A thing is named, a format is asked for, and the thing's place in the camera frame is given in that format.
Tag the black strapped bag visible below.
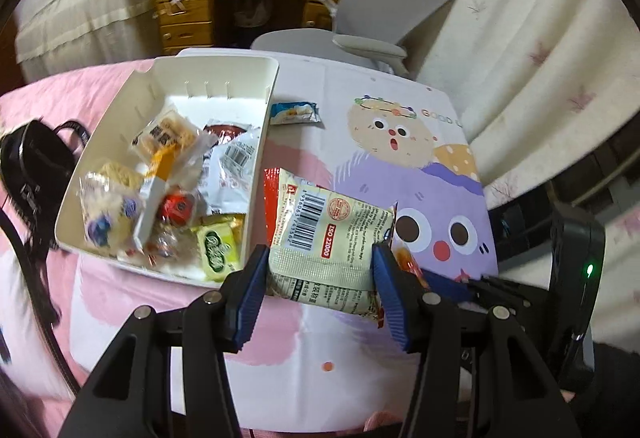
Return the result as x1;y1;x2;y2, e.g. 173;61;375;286
0;118;91;264

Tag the red white noodle packet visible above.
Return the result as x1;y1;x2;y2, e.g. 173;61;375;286
262;167;398;319

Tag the small clear mixed nut packet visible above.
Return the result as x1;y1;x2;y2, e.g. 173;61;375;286
145;225;193;269

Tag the clear pale rice puff packet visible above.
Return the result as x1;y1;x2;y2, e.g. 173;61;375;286
97;158;146;191

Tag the brown flower print snack packet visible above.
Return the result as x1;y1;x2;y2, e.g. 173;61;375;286
202;119;251;144

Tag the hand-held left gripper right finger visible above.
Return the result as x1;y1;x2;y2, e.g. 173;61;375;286
371;242;583;438

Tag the red round snack packet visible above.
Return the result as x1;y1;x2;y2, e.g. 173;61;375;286
159;191;198;226

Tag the white plastic storage box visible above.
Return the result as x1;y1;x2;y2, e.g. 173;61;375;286
54;56;280;290

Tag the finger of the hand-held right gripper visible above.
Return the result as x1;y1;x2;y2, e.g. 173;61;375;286
420;268;551;319

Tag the blue white snack packet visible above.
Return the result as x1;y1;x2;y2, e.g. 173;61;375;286
270;101;322;126

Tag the square yellow cracker packet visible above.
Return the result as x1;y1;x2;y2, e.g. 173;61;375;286
131;111;201;159

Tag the white trash bag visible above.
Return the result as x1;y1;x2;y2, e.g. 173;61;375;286
232;0;273;28

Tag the green candy packet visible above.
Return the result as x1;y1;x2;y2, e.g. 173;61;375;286
192;223;241;281

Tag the white barcode snack packet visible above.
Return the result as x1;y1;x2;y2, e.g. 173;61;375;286
197;133;256;214

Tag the dark metal rail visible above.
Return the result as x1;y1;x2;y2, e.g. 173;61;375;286
490;133;640;269

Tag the white floral curtain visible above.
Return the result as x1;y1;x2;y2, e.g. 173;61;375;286
390;0;640;209

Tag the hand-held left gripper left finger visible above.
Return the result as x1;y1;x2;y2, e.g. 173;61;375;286
57;244;271;438

